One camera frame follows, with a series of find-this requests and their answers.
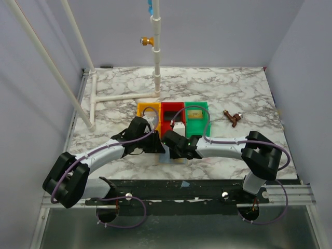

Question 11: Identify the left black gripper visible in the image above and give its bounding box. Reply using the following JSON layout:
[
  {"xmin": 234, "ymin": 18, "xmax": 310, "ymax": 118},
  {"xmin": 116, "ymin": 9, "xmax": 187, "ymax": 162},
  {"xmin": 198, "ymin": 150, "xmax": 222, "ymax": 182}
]
[{"xmin": 135, "ymin": 130, "xmax": 165, "ymax": 154}]

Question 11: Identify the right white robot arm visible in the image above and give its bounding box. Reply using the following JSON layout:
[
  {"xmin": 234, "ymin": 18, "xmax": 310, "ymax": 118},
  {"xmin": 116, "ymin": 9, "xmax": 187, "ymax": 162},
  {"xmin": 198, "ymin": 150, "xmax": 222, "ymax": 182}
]
[{"xmin": 161, "ymin": 130, "xmax": 283, "ymax": 203}]

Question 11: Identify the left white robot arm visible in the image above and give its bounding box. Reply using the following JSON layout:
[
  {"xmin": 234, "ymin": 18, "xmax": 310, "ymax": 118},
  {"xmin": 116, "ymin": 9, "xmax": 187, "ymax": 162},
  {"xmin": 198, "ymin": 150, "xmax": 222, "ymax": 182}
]
[{"xmin": 42, "ymin": 117, "xmax": 165, "ymax": 209}]

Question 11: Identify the black card in red bin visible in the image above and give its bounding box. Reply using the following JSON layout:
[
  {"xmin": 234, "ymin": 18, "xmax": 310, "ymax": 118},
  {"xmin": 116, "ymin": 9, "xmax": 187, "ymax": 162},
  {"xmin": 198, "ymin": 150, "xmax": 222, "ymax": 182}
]
[{"xmin": 163, "ymin": 110, "xmax": 182, "ymax": 122}]

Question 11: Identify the gold card in green bin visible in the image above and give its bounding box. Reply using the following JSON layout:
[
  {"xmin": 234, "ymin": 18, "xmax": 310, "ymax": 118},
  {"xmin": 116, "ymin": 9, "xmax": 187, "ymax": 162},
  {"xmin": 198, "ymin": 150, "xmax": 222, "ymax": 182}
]
[{"xmin": 187, "ymin": 109, "xmax": 203, "ymax": 120}]

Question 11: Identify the red plastic bin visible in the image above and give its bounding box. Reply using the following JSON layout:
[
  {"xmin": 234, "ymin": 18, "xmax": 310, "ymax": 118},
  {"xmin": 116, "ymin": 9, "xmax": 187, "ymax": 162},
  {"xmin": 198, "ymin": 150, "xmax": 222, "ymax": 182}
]
[{"xmin": 160, "ymin": 102, "xmax": 186, "ymax": 138}]

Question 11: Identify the yellow plastic bin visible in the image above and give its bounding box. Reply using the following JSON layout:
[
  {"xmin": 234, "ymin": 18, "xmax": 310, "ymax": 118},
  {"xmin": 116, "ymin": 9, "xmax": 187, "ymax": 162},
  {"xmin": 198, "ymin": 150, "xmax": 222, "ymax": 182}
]
[{"xmin": 136, "ymin": 102, "xmax": 161, "ymax": 137}]

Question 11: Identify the green plastic bin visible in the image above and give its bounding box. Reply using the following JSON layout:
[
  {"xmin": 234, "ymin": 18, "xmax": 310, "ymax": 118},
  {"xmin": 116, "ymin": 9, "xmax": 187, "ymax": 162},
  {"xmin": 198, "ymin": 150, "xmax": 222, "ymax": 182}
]
[{"xmin": 184, "ymin": 102, "xmax": 209, "ymax": 138}]

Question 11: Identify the brown brass faucet valve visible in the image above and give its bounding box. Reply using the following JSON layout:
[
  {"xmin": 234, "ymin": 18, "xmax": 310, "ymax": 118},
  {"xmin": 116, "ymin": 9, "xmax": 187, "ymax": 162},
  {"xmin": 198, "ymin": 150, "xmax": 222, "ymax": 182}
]
[{"xmin": 223, "ymin": 110, "xmax": 243, "ymax": 128}]

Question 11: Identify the orange nozzle on pipe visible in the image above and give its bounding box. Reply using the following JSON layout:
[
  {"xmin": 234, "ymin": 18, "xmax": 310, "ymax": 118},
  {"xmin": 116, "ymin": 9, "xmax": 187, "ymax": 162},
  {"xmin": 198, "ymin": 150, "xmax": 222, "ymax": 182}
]
[{"xmin": 140, "ymin": 37, "xmax": 154, "ymax": 47}]

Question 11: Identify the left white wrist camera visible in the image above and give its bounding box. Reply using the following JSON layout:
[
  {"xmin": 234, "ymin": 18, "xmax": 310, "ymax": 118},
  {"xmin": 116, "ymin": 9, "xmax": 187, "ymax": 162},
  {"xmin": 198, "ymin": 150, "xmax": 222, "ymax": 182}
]
[{"xmin": 143, "ymin": 116, "xmax": 156, "ymax": 133}]

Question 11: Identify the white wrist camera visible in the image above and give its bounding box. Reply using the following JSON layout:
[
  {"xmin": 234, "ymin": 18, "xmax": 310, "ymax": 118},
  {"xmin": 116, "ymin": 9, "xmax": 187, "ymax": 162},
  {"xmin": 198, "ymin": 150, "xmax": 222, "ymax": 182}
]
[
  {"xmin": 171, "ymin": 121, "xmax": 186, "ymax": 136},
  {"xmin": 143, "ymin": 116, "xmax": 156, "ymax": 133}
]

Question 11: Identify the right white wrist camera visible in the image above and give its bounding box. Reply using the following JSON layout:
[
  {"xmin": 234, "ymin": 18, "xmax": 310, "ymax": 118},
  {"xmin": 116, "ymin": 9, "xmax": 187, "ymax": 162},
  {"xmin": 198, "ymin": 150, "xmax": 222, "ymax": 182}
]
[{"xmin": 171, "ymin": 121, "xmax": 186, "ymax": 136}]

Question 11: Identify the white PVC pipe frame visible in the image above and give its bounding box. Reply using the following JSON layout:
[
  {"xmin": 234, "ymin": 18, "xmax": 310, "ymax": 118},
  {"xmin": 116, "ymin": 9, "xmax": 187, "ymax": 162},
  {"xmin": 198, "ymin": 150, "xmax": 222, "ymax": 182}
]
[{"xmin": 5, "ymin": 1, "xmax": 161, "ymax": 132}]

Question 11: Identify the black mounting rail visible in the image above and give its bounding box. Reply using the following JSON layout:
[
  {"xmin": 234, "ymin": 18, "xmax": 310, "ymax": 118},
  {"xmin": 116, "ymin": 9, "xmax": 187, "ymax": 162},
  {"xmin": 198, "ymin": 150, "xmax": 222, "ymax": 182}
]
[{"xmin": 77, "ymin": 178, "xmax": 304, "ymax": 216}]

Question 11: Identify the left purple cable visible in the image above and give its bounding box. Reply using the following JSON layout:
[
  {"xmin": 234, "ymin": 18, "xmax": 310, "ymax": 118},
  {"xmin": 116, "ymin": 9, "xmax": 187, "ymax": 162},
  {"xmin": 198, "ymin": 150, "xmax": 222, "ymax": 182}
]
[{"xmin": 50, "ymin": 106, "xmax": 159, "ymax": 229}]

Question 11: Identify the aluminium extrusion frame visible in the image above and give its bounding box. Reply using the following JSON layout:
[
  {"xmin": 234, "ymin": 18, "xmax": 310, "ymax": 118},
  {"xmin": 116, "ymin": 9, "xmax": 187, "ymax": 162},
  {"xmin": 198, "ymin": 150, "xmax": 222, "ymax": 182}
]
[{"xmin": 266, "ymin": 185, "xmax": 316, "ymax": 206}]

